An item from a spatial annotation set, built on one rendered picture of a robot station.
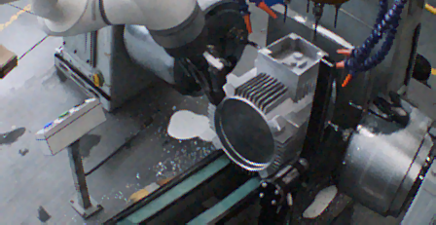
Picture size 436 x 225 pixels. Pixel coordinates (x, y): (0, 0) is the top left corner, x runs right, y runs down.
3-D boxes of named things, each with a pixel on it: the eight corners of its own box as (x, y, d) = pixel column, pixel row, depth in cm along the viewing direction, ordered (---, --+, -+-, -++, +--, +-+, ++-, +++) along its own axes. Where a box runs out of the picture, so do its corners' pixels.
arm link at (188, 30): (168, -19, 90) (178, 0, 95) (130, 20, 88) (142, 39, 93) (208, -3, 86) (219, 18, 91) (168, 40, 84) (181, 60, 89)
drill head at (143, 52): (156, 23, 163) (163, -45, 148) (259, 79, 145) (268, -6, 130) (91, 59, 148) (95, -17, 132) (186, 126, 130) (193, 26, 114)
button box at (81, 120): (93, 122, 114) (84, 98, 113) (108, 120, 109) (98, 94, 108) (43, 155, 104) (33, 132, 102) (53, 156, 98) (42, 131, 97)
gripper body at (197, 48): (213, 20, 91) (229, 51, 99) (176, 3, 95) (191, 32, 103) (182, 56, 89) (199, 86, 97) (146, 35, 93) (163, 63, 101)
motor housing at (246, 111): (265, 106, 136) (274, 36, 125) (326, 145, 127) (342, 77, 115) (203, 147, 124) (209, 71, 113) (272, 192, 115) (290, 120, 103)
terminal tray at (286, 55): (288, 58, 125) (291, 31, 121) (325, 82, 120) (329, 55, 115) (253, 80, 118) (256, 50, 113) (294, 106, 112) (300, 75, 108)
